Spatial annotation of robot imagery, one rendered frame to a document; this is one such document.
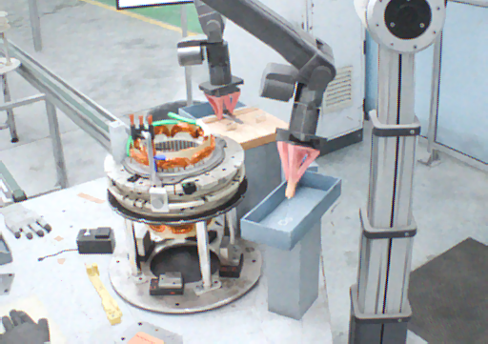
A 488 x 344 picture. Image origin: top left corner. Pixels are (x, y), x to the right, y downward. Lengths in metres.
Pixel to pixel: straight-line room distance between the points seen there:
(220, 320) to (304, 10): 2.44
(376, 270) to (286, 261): 0.29
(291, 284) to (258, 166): 0.39
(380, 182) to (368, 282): 0.27
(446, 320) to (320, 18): 1.88
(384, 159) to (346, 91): 2.53
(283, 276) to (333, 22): 2.53
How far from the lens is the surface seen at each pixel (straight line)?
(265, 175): 1.64
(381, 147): 1.37
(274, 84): 1.22
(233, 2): 1.12
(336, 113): 3.90
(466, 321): 2.66
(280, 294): 1.39
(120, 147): 1.42
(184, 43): 1.58
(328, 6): 3.67
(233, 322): 1.41
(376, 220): 1.46
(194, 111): 1.82
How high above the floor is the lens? 1.70
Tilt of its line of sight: 22 degrees down
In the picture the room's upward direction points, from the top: 3 degrees counter-clockwise
